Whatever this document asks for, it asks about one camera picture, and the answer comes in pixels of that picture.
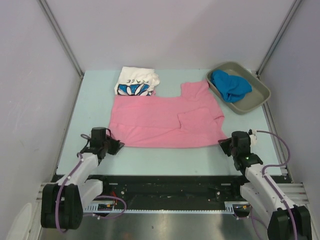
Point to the pink t shirt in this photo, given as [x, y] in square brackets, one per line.
[192, 120]

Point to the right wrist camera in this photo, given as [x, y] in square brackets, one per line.
[253, 137]

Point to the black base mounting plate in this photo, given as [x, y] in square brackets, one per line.
[175, 192]

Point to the blue t shirt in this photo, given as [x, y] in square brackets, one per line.
[232, 88]

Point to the white flower print t shirt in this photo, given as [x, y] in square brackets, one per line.
[134, 81]

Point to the grey slotted cable duct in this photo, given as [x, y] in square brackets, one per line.
[227, 208]

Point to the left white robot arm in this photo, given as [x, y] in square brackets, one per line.
[63, 202]

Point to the grey plastic tray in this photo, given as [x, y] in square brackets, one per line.
[259, 95]

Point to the aluminium frame post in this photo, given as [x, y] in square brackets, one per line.
[48, 13]
[279, 35]

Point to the right aluminium frame post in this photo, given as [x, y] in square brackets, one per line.
[279, 35]

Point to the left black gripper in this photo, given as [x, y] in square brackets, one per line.
[117, 145]

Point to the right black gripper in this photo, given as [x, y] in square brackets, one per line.
[224, 144]

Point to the left aluminium frame post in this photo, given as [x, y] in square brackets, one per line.
[48, 13]

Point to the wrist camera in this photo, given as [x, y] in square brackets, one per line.
[253, 137]
[85, 136]

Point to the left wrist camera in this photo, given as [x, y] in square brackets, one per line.
[85, 136]

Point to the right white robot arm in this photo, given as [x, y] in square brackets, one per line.
[284, 219]

